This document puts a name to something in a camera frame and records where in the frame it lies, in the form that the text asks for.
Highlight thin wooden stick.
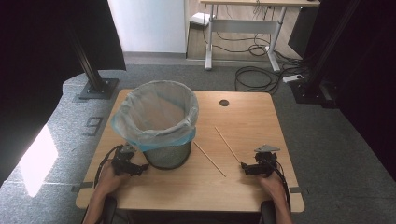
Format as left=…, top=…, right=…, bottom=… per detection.
left=192, top=141, right=228, bottom=178
left=214, top=125, right=242, bottom=164

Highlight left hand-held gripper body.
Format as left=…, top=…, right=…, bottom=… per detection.
left=110, top=143, right=138, bottom=176

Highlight white partition panel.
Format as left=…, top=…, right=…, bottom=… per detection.
left=106, top=0, right=190, bottom=54

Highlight person's left hand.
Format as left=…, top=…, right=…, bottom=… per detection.
left=96, top=161, right=131, bottom=196

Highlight black metal stand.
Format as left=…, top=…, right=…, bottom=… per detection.
left=66, top=23, right=120, bottom=101
left=289, top=0, right=364, bottom=105

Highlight black flat panel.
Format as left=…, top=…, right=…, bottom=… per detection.
left=287, top=6, right=321, bottom=60

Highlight black cable coil on floor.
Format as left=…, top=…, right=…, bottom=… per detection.
left=233, top=64, right=283, bottom=94

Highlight white power strip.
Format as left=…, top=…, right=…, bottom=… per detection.
left=282, top=74, right=304, bottom=84

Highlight black cables under desk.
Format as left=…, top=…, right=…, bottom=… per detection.
left=202, top=5, right=281, bottom=59

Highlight white desk with metal frame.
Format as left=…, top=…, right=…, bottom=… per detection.
left=199, top=0, right=321, bottom=73

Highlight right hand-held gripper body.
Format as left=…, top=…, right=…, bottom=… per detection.
left=253, top=144, right=281, bottom=177

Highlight white box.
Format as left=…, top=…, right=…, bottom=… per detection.
left=189, top=11, right=216, bottom=27

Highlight translucent blue plastic bin bag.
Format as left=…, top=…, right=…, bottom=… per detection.
left=110, top=79, right=200, bottom=153

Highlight person's right hand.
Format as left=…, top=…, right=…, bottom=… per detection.
left=257, top=171, right=290, bottom=201

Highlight black mesh trash bin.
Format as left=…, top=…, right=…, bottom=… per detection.
left=143, top=139, right=193, bottom=171

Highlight grey tape floor marking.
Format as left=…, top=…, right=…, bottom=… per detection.
left=81, top=116, right=104, bottom=137

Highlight black curtain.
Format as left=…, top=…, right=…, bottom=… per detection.
left=0, top=0, right=127, bottom=188
left=311, top=0, right=396, bottom=182

